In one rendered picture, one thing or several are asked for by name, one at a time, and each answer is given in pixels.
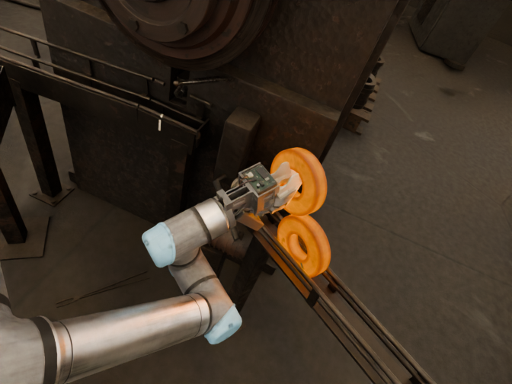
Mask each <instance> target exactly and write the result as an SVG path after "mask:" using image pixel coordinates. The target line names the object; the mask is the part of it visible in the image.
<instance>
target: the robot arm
mask: <svg viewBox="0 0 512 384"><path fill-rule="evenodd" d="M250 169H251V170H250ZM282 183H286V184H285V185H283V186H280V185H281V184H282ZM301 184H302V181H301V178H300V176H299V174H298V173H296V172H295V171H294V170H290V165H289V162H283V163H282V164H280V166H279V168H278V169H277V170H276V171H275V172H274V173H273V174H270V173H269V172H268V171H267V169H266V168H265V167H264V166H263V165H261V163H260V162H258V163H257V164H255V165H252V166H251V167H249V168H246V169H245V170H243V171H240V172H239V173H238V186H236V187H234V188H232V189H230V190H228V191H226V192H225V191H224V190H223V189H222V190H219V191H217V192H216V195H217V196H215V197H213V198H209V199H208V200H205V201H203V202H202V203H198V204H197V205H196V206H193V207H191V208H190V209H188V210H185V211H184V212H182V213H179V214H177V215H176V216H173V217H171V218H170V219H167V220H165V221H164V222H160V223H158V224H157V225H156V226H154V227H153V228H151V229H149V230H148V231H146V232H144V233H143V234H142V241H143V243H144V245H145V246H146V248H147V250H148V252H149V254H150V256H151V258H152V260H153V261H154V263H155V265H156V267H164V266H166V265H168V269H169V271H170V273H171V275H172V276H173V277H174V278H175V280H176V282H177V284H178V286H179V287H180V289H181V292H182V293H183V294H184V295H183V296H176V297H172V298H168V299H161V300H157V301H153V302H147V303H143V304H139V305H134V306H127V307H123V308H119V309H113V310H109V311H105V312H98V313H94V314H90V315H83V316H79V317H75V318H68V319H64V320H60V321H56V322H51V321H50V320H49V319H48V318H46V317H44V316H36V317H32V318H17V317H15V316H14V315H13V314H12V310H11V304H10V300H9V297H8V291H7V288H6V285H5V279H4V276H3V273H2V267H1V264H0V384H66V383H69V382H73V381H75V380H77V379H81V378H83V377H86V376H90V375H92V374H94V373H98V372H100V371H102V370H106V369H109V368H111V367H113V366H117V365H120V364H122V363H125V362H128V361H130V360H134V359H136V358H139V357H142V356H145V355H147V354H150V353H153V352H156V351H158V350H161V349H164V348H166V347H170V346H172V345H175V344H178V343H181V342H183V341H186V340H189V339H191V338H195V337H197V336H200V335H202V334H204V337H205V338H206V339H207V340H208V341H209V343H210V344H218V343H220V342H222V341H224V340H225V339H227V338H229V337H230V336H231V335H233V334H234V333H235V332H236V331H237V330H238V329H239V328H240V326H241V325H242V318H241V316H240V315H239V313H238V311H237V309H236V307H235V303H232V300H231V299H230V298H229V296H228V294H227V292H226V291H225V290H224V288H223V286H222V284H221V283H220V282H219V279H218V278H217V276H216V274H215V273H214V271H213V269H212V268H211V266H210V264H209V262H208V261H207V259H206V258H205V256H204V255H203V252H202V251H201V248H200V247H201V246H202V245H205V244H206V243H207V242H210V241H212V240H213V239H215V238H217V237H219V236H221V235H223V234H224V233H226V232H228V230H229V229H231V228H232V227H234V226H236V221H238V222H240V223H242V224H244V225H245V226H247V227H249V228H251V229H253V230H255V231H258V230H259V229H260V228H261V227H262V226H263V225H264V224H263V223H262V221H261V218H260V216H263V215H264V214H266V213H271V214H273V213H274V212H276V211H278V210H281V209H283V208H284V207H285V206H286V205H287V204H288V203H289V202H290V201H291V200H292V198H293V196H294V195H295V193H296V192H297V191H298V189H299V187H300V186H301Z"/></svg>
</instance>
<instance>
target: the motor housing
mask: <svg viewBox="0 0 512 384"><path fill-rule="evenodd" d="M236 226H237V229H238V232H243V233H244V237H243V238H242V240H241V241H240V242H239V243H236V242H234V239H233V237H232V232H231V229H229V230H228V232H226V233H224V234H223V235H221V236H219V237H217V238H215V239H213V240H212V241H210V242H207V243H206V244H205V245H202V246H201V247H200V248H201V251H202V252H203V255H204V256H205V258H206V259H207V261H208V262H209V264H210V266H211V268H212V269H213V271H214V273H215V274H216V276H217V278H218V279H219V275H220V273H221V271H222V267H223V265H224V262H225V259H226V255H231V256H232V257H234V256H235V257H236V259H241V261H243V259H244V257H245V254H246V252H247V250H248V246H249V245H250V243H251V240H252V238H253V235H252V234H251V233H250V232H249V231H248V229H247V228H246V227H245V225H244V224H242V223H240V222H238V221H236Z"/></svg>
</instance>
